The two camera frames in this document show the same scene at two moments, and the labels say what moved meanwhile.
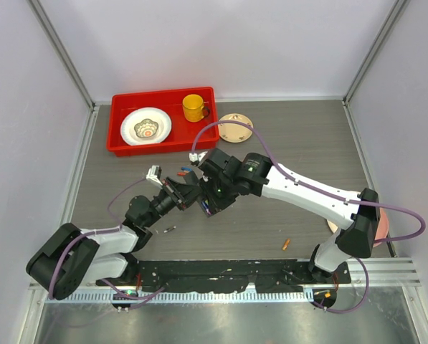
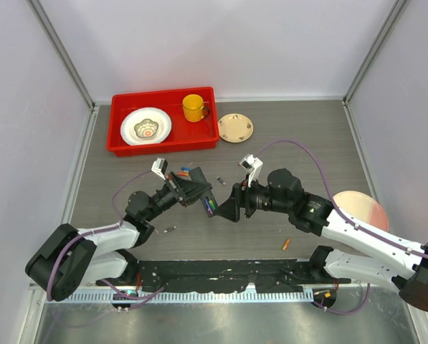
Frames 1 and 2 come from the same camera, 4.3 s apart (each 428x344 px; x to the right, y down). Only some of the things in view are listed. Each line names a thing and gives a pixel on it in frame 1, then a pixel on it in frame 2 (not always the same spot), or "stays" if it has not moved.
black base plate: x=225 y=276 stays
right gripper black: x=216 y=203 to x=240 y=198
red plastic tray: x=181 y=137 stays
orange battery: x=286 y=244 stays
